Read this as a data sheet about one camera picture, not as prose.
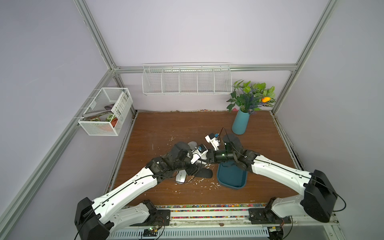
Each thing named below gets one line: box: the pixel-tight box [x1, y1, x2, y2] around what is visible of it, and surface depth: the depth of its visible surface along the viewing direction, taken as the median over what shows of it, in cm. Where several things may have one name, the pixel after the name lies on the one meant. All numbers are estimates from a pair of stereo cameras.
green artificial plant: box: [226, 80, 276, 115], surface depth 86 cm
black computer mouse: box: [195, 168, 213, 179], surface depth 90 cm
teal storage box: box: [216, 160, 248, 190], surface depth 86 cm
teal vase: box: [231, 109, 250, 135], surface depth 101 cm
